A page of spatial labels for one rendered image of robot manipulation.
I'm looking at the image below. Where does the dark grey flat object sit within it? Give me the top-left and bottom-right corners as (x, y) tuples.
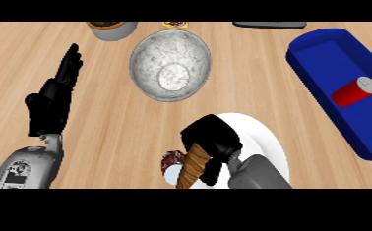
(232, 21), (309, 29)

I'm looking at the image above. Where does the grey marbled bowl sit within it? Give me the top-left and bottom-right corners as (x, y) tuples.
(129, 29), (214, 103)

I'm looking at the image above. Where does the yellow packet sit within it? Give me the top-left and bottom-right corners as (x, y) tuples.
(161, 21), (189, 29)

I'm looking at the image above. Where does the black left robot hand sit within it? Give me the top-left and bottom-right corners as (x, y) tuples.
(24, 42), (84, 138)

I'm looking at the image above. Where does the brown croissant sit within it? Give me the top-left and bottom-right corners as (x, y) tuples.
(174, 142), (214, 190)

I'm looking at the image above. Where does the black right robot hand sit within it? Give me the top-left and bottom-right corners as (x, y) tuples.
(179, 113), (244, 187)

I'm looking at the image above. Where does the grey plant pot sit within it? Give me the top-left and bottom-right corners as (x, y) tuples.
(86, 21), (140, 42)

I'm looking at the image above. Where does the white plate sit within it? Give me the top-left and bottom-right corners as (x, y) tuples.
(186, 112), (292, 190)

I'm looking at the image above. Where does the blue rectangular tray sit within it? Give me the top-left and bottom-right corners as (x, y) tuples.
(285, 28), (372, 161)

